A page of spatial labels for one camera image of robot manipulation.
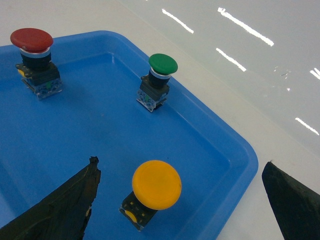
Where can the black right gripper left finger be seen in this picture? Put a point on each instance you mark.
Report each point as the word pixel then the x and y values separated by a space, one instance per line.
pixel 62 215

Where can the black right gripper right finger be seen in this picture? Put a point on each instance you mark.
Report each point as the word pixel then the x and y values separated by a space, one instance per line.
pixel 295 206

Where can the yellow mushroom push button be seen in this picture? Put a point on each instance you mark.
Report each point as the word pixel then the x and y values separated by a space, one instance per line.
pixel 156 186

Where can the red mushroom push button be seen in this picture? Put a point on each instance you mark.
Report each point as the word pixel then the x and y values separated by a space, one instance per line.
pixel 37 70

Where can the blue plastic tray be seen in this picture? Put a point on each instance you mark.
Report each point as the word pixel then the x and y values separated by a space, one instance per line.
pixel 45 142

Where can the green mushroom push button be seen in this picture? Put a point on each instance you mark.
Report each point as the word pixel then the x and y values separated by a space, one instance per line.
pixel 154 88

